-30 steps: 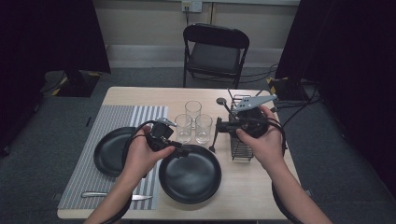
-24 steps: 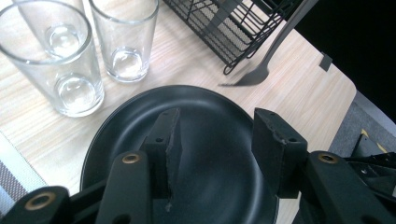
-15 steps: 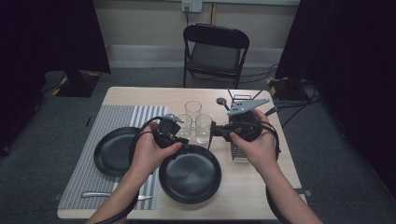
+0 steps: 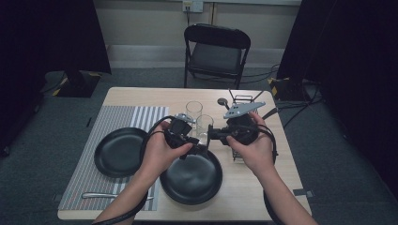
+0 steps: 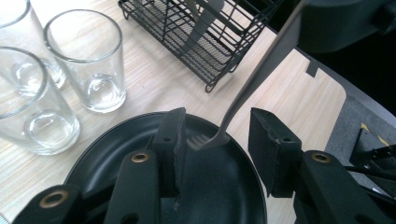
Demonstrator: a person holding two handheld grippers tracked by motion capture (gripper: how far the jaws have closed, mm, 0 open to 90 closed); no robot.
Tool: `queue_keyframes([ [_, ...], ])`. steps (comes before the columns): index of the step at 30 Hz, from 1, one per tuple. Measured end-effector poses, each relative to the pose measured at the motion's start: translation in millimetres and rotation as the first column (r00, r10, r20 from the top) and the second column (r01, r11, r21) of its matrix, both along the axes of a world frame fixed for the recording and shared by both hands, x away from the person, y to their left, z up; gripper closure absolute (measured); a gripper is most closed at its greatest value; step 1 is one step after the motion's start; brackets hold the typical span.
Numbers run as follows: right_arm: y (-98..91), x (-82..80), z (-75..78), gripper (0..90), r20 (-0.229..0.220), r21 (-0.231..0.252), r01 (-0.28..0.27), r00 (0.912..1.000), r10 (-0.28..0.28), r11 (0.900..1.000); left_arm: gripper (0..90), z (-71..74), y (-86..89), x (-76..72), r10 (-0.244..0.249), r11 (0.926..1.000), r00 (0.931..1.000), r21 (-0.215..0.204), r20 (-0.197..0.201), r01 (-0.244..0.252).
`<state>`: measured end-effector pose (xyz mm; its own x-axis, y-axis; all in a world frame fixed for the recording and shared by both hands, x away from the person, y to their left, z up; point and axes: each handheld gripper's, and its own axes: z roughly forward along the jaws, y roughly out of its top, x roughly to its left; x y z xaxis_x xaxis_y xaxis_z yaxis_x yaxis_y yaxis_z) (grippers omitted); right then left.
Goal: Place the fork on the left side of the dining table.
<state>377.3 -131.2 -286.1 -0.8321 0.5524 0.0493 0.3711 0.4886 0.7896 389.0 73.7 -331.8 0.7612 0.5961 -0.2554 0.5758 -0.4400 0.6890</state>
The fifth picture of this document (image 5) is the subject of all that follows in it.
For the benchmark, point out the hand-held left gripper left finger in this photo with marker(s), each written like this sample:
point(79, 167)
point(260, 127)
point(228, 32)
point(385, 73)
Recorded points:
point(171, 149)

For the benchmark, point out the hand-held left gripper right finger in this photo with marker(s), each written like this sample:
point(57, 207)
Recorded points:
point(274, 155)

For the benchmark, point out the black plate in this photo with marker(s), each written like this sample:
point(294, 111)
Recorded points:
point(218, 186)

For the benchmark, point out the black stand base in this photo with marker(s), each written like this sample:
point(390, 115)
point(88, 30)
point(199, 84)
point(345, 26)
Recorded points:
point(373, 161)

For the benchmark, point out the clear drinking glass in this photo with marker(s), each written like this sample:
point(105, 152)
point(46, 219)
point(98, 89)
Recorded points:
point(18, 28)
point(31, 124)
point(90, 62)

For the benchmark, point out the grey metal utensil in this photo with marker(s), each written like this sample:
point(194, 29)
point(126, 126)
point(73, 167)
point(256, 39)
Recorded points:
point(202, 28)

